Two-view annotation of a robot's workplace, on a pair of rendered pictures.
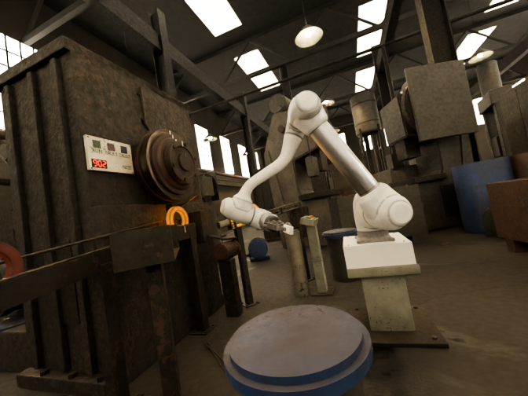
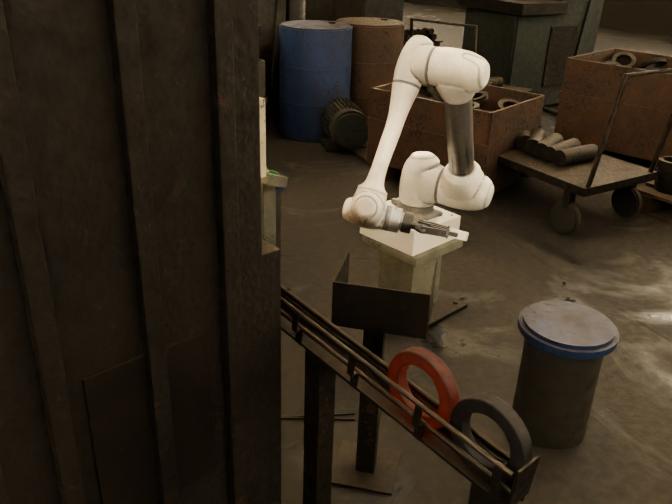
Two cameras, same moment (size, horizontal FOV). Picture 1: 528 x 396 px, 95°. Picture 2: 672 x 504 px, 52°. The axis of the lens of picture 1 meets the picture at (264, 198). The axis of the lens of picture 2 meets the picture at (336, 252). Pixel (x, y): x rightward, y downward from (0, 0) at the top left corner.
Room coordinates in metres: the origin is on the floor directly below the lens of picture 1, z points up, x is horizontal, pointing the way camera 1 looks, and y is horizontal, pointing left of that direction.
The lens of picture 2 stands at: (0.36, 2.07, 1.58)
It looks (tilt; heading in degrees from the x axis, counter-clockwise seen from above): 25 degrees down; 297
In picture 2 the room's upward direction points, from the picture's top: 2 degrees clockwise
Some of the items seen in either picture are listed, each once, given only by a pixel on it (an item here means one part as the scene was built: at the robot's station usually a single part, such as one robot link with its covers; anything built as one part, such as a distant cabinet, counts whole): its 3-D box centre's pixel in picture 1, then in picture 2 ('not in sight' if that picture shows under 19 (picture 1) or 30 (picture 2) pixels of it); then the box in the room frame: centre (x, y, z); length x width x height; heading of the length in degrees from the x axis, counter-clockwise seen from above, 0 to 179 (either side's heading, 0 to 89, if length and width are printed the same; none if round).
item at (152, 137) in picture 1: (170, 166); not in sight; (1.59, 0.58, 1.11); 0.47 x 0.06 x 0.47; 160
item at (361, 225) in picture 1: (369, 209); (421, 177); (1.32, -0.55, 0.63); 0.18 x 0.16 x 0.22; 0
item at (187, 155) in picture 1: (182, 162); not in sight; (1.56, 0.48, 1.11); 0.28 x 0.06 x 0.28; 160
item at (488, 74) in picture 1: (500, 130); not in sight; (6.00, -6.13, 1.74); 1.10 x 0.70 x 3.48; 150
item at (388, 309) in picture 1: (384, 296); (409, 275); (1.33, -0.55, 0.15); 0.40 x 0.40 x 0.31; 71
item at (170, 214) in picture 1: (177, 220); not in sight; (1.60, 0.58, 0.75); 0.18 x 0.03 x 0.18; 161
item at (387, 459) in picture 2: (159, 316); (379, 377); (1.01, 0.50, 0.36); 0.26 x 0.20 x 0.72; 15
